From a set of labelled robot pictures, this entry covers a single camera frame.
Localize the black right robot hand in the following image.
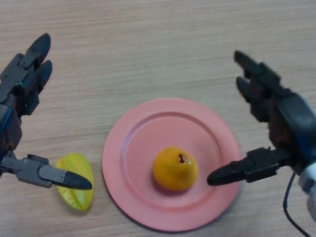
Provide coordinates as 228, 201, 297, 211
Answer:
206, 50, 316, 186

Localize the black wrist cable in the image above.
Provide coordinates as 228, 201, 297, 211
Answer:
282, 170, 311, 237

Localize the yellow orange pear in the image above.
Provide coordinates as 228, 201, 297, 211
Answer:
152, 146, 199, 192

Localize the yellow starfruit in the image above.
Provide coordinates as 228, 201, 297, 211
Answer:
55, 153, 94, 212

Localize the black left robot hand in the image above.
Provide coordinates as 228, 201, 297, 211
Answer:
0, 33, 93, 191

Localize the pink round plate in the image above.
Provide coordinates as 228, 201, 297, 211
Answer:
102, 98, 243, 233

